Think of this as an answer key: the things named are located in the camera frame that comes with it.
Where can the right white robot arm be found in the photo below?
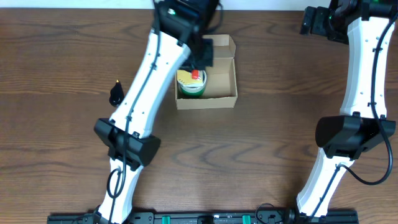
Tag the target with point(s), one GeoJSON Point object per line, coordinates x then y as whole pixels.
{"type": "Point", "coordinates": [366, 27]}

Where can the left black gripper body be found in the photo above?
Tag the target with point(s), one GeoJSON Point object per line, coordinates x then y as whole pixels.
{"type": "Point", "coordinates": [203, 54]}

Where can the cardboard box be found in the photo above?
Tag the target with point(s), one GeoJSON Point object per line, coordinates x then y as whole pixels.
{"type": "Point", "coordinates": [221, 88]}

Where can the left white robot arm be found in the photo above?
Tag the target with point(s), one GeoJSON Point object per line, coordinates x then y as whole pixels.
{"type": "Point", "coordinates": [176, 37]}

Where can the yellow sticky note pad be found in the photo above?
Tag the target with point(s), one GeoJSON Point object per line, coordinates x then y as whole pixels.
{"type": "Point", "coordinates": [184, 78]}

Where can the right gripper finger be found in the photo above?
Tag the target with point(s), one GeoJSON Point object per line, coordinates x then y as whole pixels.
{"type": "Point", "coordinates": [320, 16]}
{"type": "Point", "coordinates": [307, 21]}

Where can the green tape roll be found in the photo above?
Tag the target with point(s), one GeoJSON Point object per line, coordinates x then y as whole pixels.
{"type": "Point", "coordinates": [194, 91]}

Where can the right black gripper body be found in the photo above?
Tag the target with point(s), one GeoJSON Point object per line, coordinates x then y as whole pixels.
{"type": "Point", "coordinates": [311, 20]}

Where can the black mounting rail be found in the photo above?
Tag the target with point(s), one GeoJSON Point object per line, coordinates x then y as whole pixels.
{"type": "Point", "coordinates": [263, 215]}

